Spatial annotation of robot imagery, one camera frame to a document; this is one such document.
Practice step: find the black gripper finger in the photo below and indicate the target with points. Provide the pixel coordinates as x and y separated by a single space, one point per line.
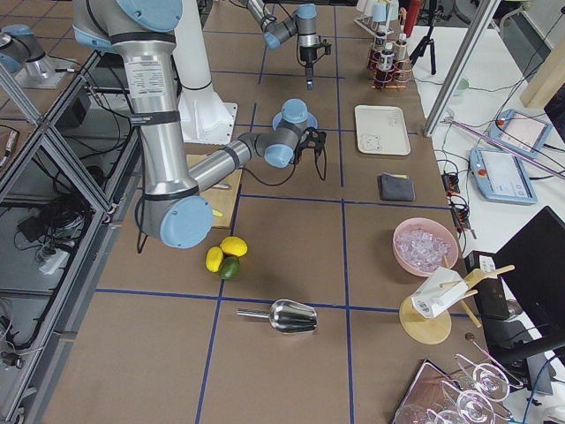
309 77

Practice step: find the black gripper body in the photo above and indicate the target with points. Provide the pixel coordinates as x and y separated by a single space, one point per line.
308 56

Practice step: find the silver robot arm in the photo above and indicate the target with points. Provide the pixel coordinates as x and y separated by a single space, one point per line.
176 172
302 23

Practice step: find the blue round plate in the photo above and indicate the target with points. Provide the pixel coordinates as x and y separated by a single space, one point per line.
300 120

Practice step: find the dark tea bottle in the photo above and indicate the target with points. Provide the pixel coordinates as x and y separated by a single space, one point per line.
400 47
379 42
385 63

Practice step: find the white cup rack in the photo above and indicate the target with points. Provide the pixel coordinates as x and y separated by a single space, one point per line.
379 14

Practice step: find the cream bear tray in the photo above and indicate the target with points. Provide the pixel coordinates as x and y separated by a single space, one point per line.
381 130

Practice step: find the black tripod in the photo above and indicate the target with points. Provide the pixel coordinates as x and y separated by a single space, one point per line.
427 41

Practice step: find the grey folded cloth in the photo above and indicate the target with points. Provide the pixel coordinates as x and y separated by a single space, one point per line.
393 188

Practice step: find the wooden cutting board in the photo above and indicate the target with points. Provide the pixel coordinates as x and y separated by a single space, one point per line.
223 200

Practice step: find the yellow lemon upper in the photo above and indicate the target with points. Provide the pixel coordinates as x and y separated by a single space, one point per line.
233 245

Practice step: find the yellow lemon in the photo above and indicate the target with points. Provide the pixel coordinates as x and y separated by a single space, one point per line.
233 245
214 259

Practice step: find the pink bowl of ice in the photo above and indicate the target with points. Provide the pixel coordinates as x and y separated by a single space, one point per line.
421 245

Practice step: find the yellow lemon lower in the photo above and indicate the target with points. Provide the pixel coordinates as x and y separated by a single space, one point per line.
214 259

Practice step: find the green lime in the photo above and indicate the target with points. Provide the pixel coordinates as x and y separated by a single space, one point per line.
229 268

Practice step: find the blue teach pendant near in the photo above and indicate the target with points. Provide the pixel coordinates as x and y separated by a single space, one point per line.
501 177

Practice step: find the blue teach pendant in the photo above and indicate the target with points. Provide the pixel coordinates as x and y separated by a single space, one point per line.
520 132
501 177

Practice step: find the blue teach pendant far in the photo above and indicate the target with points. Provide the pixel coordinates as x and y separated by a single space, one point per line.
520 132

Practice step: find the metal scoop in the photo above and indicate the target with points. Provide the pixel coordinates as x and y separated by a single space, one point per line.
286 316

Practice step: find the wooden cup stand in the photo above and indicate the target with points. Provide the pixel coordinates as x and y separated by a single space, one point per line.
436 330

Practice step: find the black monitor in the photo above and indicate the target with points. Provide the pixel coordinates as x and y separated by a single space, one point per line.
537 283

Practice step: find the wine glass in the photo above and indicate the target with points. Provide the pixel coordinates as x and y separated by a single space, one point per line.
484 377

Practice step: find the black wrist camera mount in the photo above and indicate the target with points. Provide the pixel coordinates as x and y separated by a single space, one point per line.
313 139

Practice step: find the copper wire bottle rack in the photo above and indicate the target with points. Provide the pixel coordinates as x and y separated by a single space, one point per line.
397 79

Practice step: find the white pillar mount base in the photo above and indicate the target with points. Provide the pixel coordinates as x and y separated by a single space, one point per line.
204 117

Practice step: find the aluminium frame post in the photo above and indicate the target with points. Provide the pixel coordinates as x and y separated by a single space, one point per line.
470 41

